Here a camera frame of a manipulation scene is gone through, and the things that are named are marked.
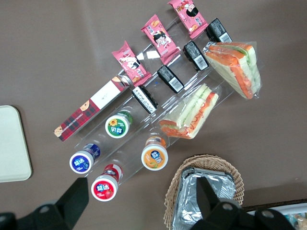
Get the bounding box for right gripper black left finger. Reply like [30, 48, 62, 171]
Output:
[0, 177, 90, 230]

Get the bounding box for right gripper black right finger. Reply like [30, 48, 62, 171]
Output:
[189, 177, 296, 230]

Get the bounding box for triangle sandwich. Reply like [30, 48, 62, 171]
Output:
[203, 40, 262, 101]
[158, 83, 222, 140]

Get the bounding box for cream rectangular tray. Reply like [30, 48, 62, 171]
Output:
[0, 105, 33, 184]

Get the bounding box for silver foil container stack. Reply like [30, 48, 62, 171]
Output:
[171, 167, 236, 230]

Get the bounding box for red gum tub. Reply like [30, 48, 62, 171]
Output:
[91, 164, 123, 202]

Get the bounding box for blue gum tub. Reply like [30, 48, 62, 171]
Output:
[69, 143, 101, 174]

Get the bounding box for oval wicker basket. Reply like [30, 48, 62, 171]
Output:
[164, 154, 245, 230]

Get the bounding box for orange gum tub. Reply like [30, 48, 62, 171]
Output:
[141, 136, 169, 171]

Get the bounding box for clear acrylic tiered shelf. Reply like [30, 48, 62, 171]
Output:
[74, 19, 264, 185]

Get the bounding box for white plastic snack bin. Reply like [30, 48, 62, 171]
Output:
[246, 203, 307, 230]

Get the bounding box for green gum tub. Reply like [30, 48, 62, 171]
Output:
[105, 110, 133, 139]

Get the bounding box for red plaid cookie box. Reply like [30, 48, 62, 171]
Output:
[53, 75, 133, 142]

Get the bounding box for small black barcode box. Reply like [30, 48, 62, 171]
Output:
[206, 18, 233, 44]
[131, 85, 159, 114]
[157, 65, 185, 94]
[182, 40, 209, 72]

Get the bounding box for pink cartoon snack packet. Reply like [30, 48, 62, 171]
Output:
[141, 13, 181, 66]
[167, 0, 208, 40]
[111, 40, 153, 87]

